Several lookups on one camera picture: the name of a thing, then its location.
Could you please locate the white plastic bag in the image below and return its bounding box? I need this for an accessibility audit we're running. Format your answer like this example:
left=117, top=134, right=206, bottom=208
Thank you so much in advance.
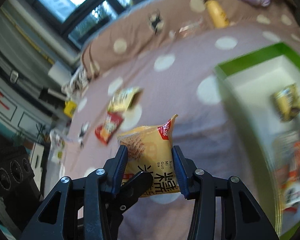
left=49, top=128, right=72, bottom=164

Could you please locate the yellow small box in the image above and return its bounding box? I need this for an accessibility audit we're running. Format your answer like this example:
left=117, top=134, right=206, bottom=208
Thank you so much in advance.
left=63, top=101, right=77, bottom=118

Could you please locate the striped white cloth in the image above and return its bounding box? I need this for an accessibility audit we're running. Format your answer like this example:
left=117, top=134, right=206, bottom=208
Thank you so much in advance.
left=62, top=66, right=90, bottom=98

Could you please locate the orange rice cracker pack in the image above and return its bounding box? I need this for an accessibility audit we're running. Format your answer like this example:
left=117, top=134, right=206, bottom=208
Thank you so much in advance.
left=117, top=114, right=180, bottom=197

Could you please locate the yellow drink bottle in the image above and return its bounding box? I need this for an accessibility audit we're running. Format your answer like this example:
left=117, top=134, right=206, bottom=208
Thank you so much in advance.
left=204, top=0, right=230, bottom=29

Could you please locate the orange cartoon snack bag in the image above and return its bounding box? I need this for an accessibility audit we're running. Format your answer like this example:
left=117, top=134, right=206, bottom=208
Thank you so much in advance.
left=277, top=141, right=300, bottom=213

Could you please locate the brown polka dot cushion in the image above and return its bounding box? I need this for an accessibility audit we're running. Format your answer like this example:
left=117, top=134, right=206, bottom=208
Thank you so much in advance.
left=79, top=0, right=300, bottom=79

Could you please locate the white paper roll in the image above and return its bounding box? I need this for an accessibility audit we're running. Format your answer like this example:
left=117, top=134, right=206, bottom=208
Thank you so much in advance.
left=48, top=61, right=72, bottom=86

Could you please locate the green cardboard box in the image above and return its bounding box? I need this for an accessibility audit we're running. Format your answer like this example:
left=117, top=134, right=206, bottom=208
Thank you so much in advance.
left=215, top=42, right=300, bottom=239

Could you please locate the small pale green snack packet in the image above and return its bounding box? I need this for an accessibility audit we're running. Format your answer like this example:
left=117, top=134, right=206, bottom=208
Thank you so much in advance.
left=107, top=87, right=142, bottom=113

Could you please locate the clear plastic water bottle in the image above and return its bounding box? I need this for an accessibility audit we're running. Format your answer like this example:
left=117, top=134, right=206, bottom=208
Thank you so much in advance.
left=168, top=17, right=203, bottom=40

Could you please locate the clear cracker biscuit pack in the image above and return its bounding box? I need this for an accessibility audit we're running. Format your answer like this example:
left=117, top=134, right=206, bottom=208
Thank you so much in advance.
left=273, top=131, right=300, bottom=161

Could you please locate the yellow snack bag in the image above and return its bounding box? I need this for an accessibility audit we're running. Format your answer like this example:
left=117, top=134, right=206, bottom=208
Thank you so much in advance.
left=271, top=83, right=300, bottom=122

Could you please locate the red milk tea packet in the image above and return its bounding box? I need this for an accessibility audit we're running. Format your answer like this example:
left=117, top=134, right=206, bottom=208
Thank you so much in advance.
left=95, top=112, right=123, bottom=145

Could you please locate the polka dot bed cover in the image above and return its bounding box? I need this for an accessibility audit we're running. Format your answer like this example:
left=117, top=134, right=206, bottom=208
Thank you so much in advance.
left=45, top=23, right=300, bottom=200

